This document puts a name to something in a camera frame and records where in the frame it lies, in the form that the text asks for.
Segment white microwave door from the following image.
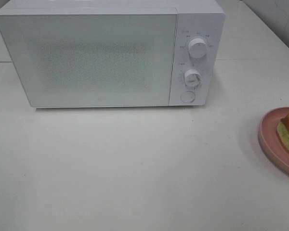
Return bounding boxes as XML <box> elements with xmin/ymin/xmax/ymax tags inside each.
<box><xmin>0</xmin><ymin>8</ymin><xmax>177</xmax><ymax>108</ymax></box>

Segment lower white timer knob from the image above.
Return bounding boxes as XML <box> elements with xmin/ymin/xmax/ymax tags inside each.
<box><xmin>184</xmin><ymin>69</ymin><xmax>201</xmax><ymax>88</ymax></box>

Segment round white door button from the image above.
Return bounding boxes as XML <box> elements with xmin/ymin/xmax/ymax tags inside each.
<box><xmin>181</xmin><ymin>91</ymin><xmax>196</xmax><ymax>103</ymax></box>

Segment upper white power knob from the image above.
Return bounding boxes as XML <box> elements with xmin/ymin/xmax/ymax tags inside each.
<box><xmin>188</xmin><ymin>37</ymin><xmax>208</xmax><ymax>59</ymax></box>

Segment pink round plate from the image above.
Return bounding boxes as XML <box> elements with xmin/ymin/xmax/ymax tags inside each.
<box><xmin>258</xmin><ymin>107</ymin><xmax>289</xmax><ymax>175</ymax></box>

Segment white microwave oven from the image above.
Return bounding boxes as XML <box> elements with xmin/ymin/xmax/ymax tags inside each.
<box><xmin>0</xmin><ymin>0</ymin><xmax>225</xmax><ymax>106</ymax></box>

